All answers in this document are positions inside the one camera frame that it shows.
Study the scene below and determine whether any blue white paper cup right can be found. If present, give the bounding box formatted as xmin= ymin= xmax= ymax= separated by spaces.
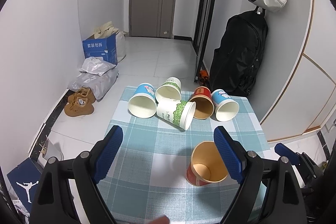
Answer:
xmin=211 ymin=89 xmax=239 ymax=122

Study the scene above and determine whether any blue white paper cup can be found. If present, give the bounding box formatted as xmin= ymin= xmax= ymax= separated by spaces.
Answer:
xmin=211 ymin=89 xmax=239 ymax=122
xmin=128 ymin=83 xmax=157 ymax=118

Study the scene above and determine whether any green white paper cup front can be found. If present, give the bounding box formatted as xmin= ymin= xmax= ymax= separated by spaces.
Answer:
xmin=157 ymin=100 xmax=196 ymax=131

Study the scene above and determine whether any green white paper cup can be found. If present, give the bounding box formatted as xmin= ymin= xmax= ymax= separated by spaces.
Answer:
xmin=155 ymin=77 xmax=182 ymax=103
xmin=157 ymin=100 xmax=196 ymax=131

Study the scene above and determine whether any small red paper cup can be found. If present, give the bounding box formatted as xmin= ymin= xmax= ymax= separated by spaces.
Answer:
xmin=190 ymin=86 xmax=215 ymax=119

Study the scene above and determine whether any green white paper cup rear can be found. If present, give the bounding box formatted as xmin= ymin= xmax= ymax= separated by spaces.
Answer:
xmin=155 ymin=77 xmax=182 ymax=103

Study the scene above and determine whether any person's left hand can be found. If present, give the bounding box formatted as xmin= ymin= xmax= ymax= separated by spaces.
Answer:
xmin=148 ymin=215 xmax=170 ymax=224

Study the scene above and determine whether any brown shoe front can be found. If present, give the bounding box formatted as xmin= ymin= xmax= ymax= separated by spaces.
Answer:
xmin=64 ymin=98 xmax=94 ymax=117

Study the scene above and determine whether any brown shoe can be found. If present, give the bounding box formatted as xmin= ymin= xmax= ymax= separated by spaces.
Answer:
xmin=64 ymin=98 xmax=94 ymax=117
xmin=68 ymin=87 xmax=96 ymax=103

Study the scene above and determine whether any teal checked tablecloth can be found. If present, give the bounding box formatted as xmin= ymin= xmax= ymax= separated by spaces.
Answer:
xmin=96 ymin=86 xmax=271 ymax=224

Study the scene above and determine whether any brown shoe rear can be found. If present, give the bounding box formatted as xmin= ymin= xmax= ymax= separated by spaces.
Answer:
xmin=68 ymin=87 xmax=96 ymax=103

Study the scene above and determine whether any white trash bin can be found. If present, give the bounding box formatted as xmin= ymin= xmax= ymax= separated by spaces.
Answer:
xmin=40 ymin=139 xmax=64 ymax=161

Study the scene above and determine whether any grey plastic parcel bag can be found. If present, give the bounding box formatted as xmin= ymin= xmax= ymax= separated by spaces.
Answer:
xmin=68 ymin=68 xmax=118 ymax=101

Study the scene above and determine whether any white plastic parcel bag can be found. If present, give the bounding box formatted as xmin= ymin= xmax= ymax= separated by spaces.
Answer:
xmin=79 ymin=57 xmax=116 ymax=76

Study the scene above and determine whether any blue Jordan shoe box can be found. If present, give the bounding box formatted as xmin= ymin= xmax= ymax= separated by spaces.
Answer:
xmin=7 ymin=158 xmax=43 ymax=213

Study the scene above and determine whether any black backpack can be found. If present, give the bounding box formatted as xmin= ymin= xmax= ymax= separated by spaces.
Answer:
xmin=209 ymin=7 xmax=268 ymax=97

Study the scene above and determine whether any blue cardboard box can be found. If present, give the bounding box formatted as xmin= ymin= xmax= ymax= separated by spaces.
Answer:
xmin=82 ymin=35 xmax=118 ymax=65

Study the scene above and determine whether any black sliding door frame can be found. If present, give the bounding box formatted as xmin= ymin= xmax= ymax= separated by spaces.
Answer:
xmin=193 ymin=0 xmax=215 ymax=83

